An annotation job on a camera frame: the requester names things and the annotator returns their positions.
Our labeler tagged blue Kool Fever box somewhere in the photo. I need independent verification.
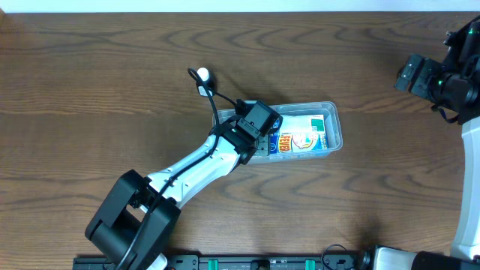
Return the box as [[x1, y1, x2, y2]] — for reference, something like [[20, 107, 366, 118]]
[[269, 129, 328, 155]]

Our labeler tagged dark bottle white cap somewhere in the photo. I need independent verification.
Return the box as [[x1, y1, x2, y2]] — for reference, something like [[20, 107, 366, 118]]
[[196, 67, 216, 97]]

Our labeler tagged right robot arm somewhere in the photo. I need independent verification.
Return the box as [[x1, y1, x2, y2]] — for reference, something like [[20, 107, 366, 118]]
[[360, 18, 479, 269]]

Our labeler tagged white green medicine box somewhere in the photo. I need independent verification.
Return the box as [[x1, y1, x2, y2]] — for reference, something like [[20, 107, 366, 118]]
[[279, 115, 326, 140]]

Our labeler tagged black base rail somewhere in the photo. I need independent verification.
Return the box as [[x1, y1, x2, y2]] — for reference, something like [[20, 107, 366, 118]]
[[73, 253, 372, 270]]

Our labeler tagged clear plastic container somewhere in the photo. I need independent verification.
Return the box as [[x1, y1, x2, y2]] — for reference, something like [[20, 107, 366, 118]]
[[212, 100, 344, 165]]

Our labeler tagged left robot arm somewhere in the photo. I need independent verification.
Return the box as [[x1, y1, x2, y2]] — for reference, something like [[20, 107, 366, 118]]
[[85, 100, 283, 269]]

